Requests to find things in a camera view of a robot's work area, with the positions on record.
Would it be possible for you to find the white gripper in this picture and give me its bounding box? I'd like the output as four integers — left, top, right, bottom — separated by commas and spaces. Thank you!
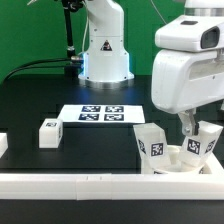
151, 50, 224, 136

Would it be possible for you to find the white U-shaped fence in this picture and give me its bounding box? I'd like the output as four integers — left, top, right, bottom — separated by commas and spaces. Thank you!
0, 156, 224, 200

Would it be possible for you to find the black cable bundle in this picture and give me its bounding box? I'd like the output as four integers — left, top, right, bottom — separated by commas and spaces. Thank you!
0, 58, 83, 84

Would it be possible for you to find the black camera stand pole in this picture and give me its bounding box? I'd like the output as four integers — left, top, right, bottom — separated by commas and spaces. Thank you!
55, 0, 83, 77

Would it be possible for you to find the white block at left edge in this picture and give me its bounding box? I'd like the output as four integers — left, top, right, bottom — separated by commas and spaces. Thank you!
0, 133, 8, 158

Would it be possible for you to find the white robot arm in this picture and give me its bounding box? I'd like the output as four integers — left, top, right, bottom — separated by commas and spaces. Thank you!
79, 0, 224, 136

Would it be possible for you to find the white marker sheet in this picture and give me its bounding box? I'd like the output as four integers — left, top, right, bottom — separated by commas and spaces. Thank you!
58, 105, 145, 123

